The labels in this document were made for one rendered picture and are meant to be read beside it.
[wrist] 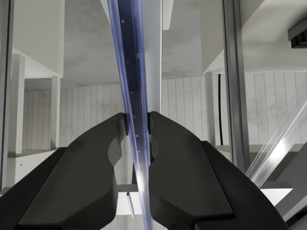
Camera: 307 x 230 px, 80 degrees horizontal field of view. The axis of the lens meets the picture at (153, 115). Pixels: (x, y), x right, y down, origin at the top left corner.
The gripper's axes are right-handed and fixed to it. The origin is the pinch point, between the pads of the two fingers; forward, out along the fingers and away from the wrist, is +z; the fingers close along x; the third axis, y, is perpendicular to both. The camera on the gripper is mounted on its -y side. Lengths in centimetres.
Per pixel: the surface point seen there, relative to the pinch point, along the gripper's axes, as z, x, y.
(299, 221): 11.9, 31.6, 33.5
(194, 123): 255, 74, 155
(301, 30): 44, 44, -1
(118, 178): 235, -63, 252
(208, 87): 78, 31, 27
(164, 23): 8.9, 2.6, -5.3
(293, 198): 11.8, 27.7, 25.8
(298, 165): 13.7, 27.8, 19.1
